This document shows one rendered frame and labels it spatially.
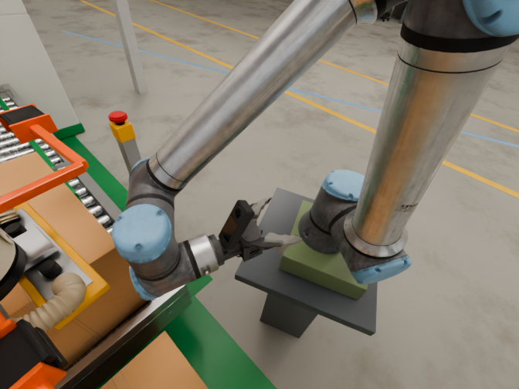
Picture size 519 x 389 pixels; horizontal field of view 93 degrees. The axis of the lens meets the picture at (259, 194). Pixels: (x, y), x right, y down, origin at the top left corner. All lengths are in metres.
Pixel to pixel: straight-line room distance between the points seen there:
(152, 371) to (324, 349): 0.98
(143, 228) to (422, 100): 0.44
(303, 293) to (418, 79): 0.75
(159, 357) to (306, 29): 1.04
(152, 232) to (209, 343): 1.25
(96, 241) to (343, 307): 0.81
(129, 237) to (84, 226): 0.47
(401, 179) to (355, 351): 1.41
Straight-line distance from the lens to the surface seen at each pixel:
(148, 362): 1.10
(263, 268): 0.95
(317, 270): 0.89
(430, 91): 0.38
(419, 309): 2.09
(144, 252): 0.44
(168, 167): 0.49
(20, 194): 0.65
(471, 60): 0.37
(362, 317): 0.98
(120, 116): 1.19
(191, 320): 1.68
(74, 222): 0.93
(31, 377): 0.42
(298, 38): 0.41
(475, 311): 2.34
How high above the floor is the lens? 1.59
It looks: 46 degrees down
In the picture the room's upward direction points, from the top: 8 degrees clockwise
